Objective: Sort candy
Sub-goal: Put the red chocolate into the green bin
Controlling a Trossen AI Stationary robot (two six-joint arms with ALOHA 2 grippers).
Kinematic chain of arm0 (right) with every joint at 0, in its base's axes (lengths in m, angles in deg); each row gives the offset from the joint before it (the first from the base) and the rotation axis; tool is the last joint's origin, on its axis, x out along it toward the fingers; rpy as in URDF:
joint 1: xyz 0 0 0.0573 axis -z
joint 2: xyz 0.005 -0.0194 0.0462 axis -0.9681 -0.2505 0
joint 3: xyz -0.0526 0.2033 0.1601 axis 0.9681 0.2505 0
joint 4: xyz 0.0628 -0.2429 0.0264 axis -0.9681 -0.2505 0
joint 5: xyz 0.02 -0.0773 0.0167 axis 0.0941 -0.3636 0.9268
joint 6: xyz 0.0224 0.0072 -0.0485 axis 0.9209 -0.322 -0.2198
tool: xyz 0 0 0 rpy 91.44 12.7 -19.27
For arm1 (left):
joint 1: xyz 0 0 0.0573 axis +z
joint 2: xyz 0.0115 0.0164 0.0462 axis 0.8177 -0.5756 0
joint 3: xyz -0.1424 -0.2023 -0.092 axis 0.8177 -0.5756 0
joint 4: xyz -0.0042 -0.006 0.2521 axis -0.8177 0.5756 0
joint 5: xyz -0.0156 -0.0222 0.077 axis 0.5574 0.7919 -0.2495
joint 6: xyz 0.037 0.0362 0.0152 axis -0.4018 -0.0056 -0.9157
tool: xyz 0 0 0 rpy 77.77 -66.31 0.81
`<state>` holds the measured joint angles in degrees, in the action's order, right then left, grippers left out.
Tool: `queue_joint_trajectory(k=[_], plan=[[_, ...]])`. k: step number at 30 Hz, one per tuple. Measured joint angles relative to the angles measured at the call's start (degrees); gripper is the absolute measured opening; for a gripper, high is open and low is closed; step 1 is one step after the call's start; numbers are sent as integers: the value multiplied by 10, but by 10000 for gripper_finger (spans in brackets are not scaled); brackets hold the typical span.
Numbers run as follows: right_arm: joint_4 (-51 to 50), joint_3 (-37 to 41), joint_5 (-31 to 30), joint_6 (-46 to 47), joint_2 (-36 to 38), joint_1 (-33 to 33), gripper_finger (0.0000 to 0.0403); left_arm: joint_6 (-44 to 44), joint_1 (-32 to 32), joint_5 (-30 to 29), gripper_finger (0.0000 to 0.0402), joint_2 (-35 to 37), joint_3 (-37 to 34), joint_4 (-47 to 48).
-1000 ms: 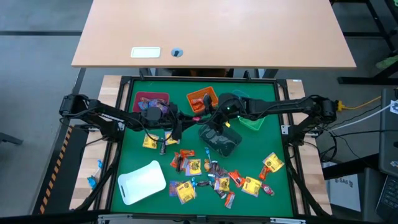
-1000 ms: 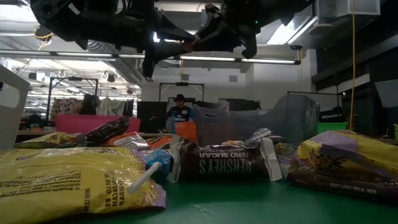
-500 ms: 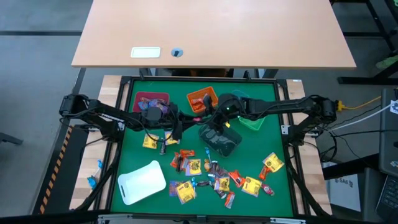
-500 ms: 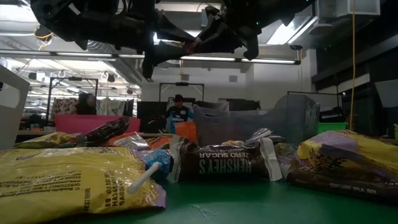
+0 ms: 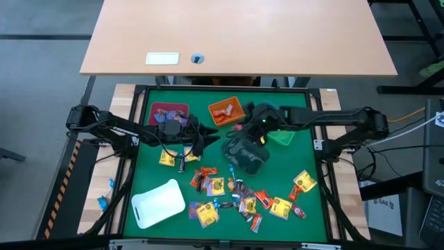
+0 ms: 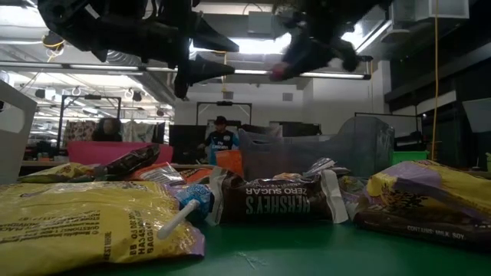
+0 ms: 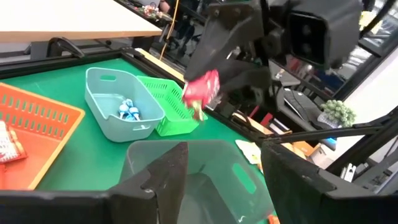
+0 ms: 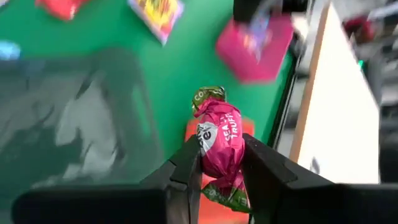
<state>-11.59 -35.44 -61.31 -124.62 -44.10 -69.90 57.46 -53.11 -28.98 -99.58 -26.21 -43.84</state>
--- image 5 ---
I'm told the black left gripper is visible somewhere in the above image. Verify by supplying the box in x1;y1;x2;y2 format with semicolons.
156;116;221;149

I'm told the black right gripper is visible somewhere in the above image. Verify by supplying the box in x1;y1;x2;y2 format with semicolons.
237;103;291;140

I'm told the yellow purple sour candy packet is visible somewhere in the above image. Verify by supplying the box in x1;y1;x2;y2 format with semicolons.
182;145;202;163
206;176;226;198

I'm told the blue purple candy packet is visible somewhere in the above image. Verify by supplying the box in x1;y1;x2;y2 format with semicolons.
153;108;168;124

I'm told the orange plastic basket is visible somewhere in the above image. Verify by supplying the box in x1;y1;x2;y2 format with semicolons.
207;96;246;127

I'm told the clear grey plastic bin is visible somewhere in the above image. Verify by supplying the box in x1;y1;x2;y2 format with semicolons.
221;133;271;177

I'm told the green plastic basket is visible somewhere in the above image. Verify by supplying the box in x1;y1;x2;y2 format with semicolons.
266;130;296;147

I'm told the red plastic basket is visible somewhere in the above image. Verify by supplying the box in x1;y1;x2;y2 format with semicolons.
148;101;190;126

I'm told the dark brown chocolate packet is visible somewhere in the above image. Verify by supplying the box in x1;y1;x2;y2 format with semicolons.
232;179;255;199

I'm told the white plastic bin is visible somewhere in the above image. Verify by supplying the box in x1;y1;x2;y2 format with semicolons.
130;178;187;230

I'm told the white rectangular desk plate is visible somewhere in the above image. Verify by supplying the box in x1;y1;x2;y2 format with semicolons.
145;51;180;66

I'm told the tan wooden desk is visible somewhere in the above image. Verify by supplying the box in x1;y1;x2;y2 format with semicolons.
79;0;398;78

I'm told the green table mat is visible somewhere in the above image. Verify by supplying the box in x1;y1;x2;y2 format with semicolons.
123;88;329;243

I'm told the black ramp with hazard stripes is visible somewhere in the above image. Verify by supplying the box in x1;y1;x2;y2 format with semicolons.
36;138;101;240

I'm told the black computer case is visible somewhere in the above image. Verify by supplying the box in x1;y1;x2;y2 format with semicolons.
422;98;444;199

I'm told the person's foot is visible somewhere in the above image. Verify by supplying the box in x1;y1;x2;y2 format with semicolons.
418;59;444;79

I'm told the black furniture leg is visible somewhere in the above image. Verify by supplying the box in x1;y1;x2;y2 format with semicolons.
0;147;27;163

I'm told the black table frame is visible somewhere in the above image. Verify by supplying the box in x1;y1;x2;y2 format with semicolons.
103;84;348;250

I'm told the silver frame bracket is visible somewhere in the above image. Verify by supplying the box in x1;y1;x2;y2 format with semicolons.
109;238;139;250
300;242;343;250

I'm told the yellow cable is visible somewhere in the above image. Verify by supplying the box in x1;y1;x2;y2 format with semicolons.
387;106;427;123

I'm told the white cable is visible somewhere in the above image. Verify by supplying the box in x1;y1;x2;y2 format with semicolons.
367;114;438;147

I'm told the black desk frame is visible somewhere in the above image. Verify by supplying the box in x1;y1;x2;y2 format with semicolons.
368;0;444;95

